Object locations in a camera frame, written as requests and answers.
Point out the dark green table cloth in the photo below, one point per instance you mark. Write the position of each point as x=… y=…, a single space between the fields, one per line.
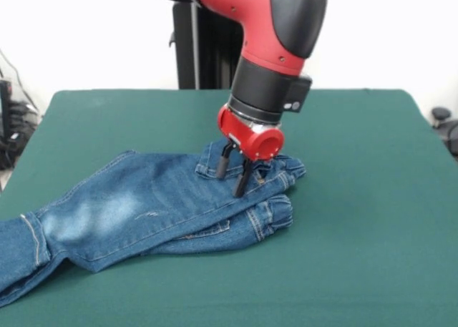
x=340 y=234

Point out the black upright frame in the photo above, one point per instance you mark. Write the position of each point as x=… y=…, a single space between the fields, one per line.
x=5 y=108

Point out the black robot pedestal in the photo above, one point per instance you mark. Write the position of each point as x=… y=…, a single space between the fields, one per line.
x=189 y=48

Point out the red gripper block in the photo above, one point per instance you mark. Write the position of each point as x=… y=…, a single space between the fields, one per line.
x=250 y=141

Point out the blue denim jeans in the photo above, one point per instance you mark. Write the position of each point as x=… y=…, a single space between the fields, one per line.
x=143 y=205

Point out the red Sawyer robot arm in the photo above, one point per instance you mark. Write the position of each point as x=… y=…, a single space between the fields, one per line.
x=268 y=37

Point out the grey chair base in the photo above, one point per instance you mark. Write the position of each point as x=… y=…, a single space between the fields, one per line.
x=21 y=114
x=443 y=126

